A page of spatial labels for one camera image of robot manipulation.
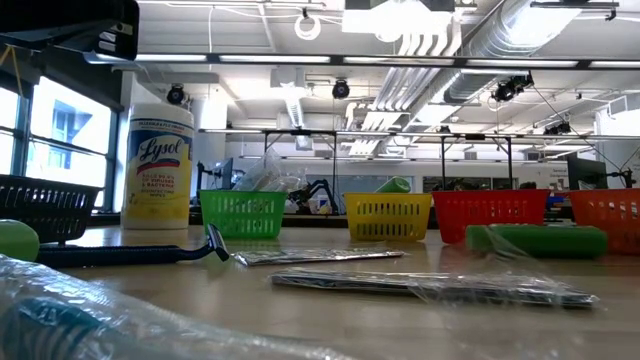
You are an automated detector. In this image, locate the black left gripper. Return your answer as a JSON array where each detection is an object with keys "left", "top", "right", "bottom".
[{"left": 0, "top": 0, "right": 140, "bottom": 61}]

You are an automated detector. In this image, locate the green travel bottle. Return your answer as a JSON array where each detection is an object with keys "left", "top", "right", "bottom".
[
  {"left": 0, "top": 218, "right": 40, "bottom": 262},
  {"left": 374, "top": 175, "right": 413, "bottom": 195},
  {"left": 464, "top": 223, "right": 610, "bottom": 260}
]

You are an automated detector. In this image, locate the dark blue disposable razor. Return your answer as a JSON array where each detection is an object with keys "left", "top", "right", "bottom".
[{"left": 35, "top": 222, "right": 231, "bottom": 268}]

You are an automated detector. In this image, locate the black comb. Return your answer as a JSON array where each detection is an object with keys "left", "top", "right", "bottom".
[
  {"left": 231, "top": 247, "right": 405, "bottom": 267},
  {"left": 271, "top": 266, "right": 600, "bottom": 308}
]

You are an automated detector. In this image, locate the black plastic basket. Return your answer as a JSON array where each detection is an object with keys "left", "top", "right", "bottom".
[{"left": 0, "top": 173, "right": 101, "bottom": 246}]

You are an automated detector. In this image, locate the yellow white wipes canister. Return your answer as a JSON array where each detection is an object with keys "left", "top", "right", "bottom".
[{"left": 121, "top": 103, "right": 195, "bottom": 230}]

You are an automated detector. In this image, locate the background computer monitor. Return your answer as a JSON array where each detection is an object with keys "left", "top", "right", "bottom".
[{"left": 207, "top": 158, "right": 235, "bottom": 191}]

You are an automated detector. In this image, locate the green plastic basket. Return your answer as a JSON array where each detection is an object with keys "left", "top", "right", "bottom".
[{"left": 198, "top": 189, "right": 289, "bottom": 240}]

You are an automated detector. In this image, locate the black crossbar with light strips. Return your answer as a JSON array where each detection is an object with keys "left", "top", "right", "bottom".
[{"left": 84, "top": 52, "right": 640, "bottom": 71}]

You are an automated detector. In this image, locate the yellow plastic basket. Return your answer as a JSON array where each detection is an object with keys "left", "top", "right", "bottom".
[{"left": 343, "top": 192, "right": 434, "bottom": 243}]

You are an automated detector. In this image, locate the red plastic basket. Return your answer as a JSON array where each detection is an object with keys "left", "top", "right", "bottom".
[{"left": 432, "top": 188, "right": 551, "bottom": 246}]

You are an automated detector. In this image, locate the dark background monitor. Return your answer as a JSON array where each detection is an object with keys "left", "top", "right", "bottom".
[{"left": 567, "top": 157, "right": 609, "bottom": 190}]

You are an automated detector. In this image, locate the orange plastic basket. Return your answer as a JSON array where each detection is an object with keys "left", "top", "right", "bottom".
[{"left": 569, "top": 187, "right": 640, "bottom": 256}]

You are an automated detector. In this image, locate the window with dark frame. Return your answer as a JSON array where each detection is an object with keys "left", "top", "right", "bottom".
[{"left": 0, "top": 74, "right": 124, "bottom": 214}]

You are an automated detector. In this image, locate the white coiled cable ring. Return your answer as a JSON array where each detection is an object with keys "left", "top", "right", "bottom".
[{"left": 293, "top": 7, "right": 322, "bottom": 42}]

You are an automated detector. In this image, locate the black background workstation frame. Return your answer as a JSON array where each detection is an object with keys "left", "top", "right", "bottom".
[{"left": 198, "top": 128, "right": 544, "bottom": 201}]

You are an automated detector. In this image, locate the silver ventilation duct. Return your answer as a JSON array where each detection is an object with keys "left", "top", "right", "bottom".
[{"left": 439, "top": 0, "right": 581, "bottom": 106}]

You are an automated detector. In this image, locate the black ceiling camera cluster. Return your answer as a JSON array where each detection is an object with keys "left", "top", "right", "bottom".
[{"left": 492, "top": 73, "right": 535, "bottom": 104}]

